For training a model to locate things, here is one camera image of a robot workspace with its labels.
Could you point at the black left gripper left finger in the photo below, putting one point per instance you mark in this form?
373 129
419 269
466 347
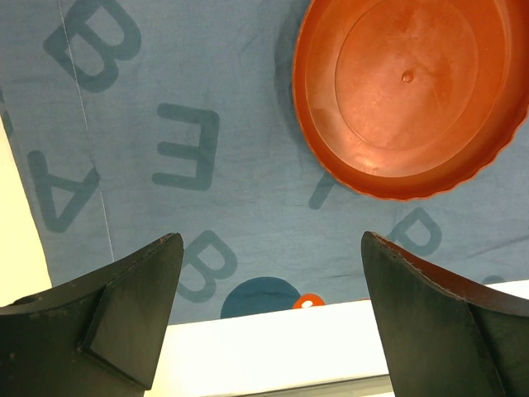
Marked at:
98 335

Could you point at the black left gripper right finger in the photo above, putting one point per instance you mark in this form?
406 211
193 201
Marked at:
443 334

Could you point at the blue letter-print cloth napkin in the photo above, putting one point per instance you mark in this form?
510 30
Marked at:
132 119

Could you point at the red round plastic plate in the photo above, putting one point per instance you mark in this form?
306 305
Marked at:
408 99

